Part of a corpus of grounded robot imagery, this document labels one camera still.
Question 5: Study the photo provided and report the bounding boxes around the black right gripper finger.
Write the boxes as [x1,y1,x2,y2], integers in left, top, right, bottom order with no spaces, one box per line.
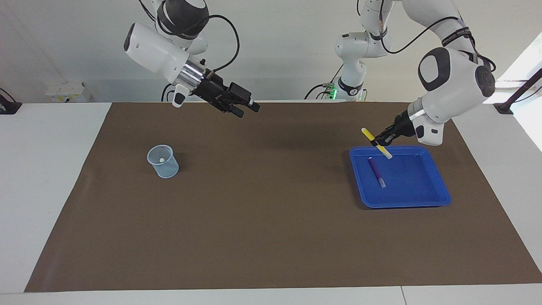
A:
[217,100,245,119]
[229,82,261,113]

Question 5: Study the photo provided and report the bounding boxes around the yellow pen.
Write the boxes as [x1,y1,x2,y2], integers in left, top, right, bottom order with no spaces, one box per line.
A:
[361,128,393,160]

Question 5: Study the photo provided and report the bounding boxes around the purple pen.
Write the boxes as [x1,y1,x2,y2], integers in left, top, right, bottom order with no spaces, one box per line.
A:
[368,157,387,189]

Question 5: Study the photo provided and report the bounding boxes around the blue plastic tray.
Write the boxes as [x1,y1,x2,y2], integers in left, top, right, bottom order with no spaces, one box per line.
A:
[349,145,452,209]

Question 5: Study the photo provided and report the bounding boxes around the translucent plastic cup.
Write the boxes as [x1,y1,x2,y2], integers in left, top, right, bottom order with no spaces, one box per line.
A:
[147,144,180,179]

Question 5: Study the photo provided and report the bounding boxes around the black clamp stand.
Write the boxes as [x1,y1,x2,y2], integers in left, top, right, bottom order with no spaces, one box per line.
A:
[493,68,542,115]

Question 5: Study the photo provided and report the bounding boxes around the brown table mat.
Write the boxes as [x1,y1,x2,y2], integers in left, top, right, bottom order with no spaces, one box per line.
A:
[24,101,542,293]

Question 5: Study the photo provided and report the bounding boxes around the white power strip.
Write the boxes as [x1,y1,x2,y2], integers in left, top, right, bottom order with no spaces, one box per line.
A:
[44,82,91,103]

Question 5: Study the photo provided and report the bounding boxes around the black table clamp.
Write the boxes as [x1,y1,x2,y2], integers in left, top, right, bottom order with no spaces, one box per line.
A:
[0,88,22,115]

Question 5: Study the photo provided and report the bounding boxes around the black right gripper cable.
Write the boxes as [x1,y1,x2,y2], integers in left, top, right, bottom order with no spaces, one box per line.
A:
[199,15,241,73]

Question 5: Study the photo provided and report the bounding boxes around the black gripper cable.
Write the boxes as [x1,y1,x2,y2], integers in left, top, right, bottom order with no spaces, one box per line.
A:
[378,0,496,72]
[199,15,241,73]

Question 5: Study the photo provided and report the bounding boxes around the black left arm base cables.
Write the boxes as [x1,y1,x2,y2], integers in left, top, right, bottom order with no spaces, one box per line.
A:
[304,66,344,101]

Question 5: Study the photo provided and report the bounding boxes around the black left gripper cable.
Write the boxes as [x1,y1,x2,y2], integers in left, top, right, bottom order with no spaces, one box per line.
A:
[378,0,496,72]

